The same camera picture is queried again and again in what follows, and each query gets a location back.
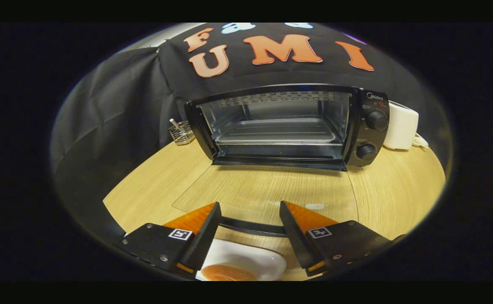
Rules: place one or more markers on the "white ceramic plate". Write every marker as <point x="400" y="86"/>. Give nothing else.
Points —
<point x="253" y="256"/>

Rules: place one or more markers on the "black backdrop cloth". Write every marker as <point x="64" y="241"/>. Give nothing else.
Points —
<point x="115" y="105"/>

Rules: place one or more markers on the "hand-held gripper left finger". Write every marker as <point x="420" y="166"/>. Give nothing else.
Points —
<point x="202" y="242"/>

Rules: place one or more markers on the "round golden bun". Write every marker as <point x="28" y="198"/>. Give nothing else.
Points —
<point x="228" y="273"/>

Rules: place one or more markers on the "metal oven tray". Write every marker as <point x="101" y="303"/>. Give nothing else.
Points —
<point x="278" y="131"/>

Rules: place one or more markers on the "black toaster oven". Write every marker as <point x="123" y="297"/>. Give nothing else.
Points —
<point x="371" y="135"/>

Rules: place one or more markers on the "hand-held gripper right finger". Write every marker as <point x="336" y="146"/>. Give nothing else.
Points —
<point x="295" y="238"/>

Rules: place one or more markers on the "white boxy appliance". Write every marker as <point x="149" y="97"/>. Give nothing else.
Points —
<point x="400" y="126"/>

